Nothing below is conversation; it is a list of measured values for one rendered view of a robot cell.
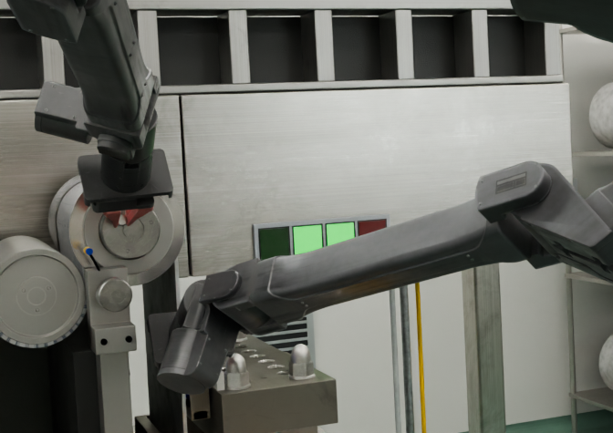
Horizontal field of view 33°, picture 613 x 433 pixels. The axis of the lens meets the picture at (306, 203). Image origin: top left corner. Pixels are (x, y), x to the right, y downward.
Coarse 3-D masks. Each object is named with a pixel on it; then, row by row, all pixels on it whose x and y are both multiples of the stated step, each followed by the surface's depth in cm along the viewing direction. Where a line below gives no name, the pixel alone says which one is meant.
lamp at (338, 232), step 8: (328, 224) 174; (336, 224) 175; (344, 224) 175; (352, 224) 176; (328, 232) 174; (336, 232) 175; (344, 232) 175; (352, 232) 176; (328, 240) 175; (336, 240) 175; (344, 240) 176
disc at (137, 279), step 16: (80, 208) 128; (176, 208) 133; (80, 224) 128; (176, 224) 133; (80, 240) 129; (176, 240) 133; (80, 256) 129; (176, 256) 133; (144, 272) 131; (160, 272) 132
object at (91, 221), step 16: (160, 208) 131; (96, 224) 128; (160, 224) 131; (96, 240) 128; (160, 240) 131; (96, 256) 128; (112, 256) 129; (144, 256) 131; (160, 256) 131; (128, 272) 130
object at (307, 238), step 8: (296, 232) 172; (304, 232) 173; (312, 232) 173; (320, 232) 174; (296, 240) 173; (304, 240) 173; (312, 240) 173; (320, 240) 174; (296, 248) 173; (304, 248) 173; (312, 248) 174
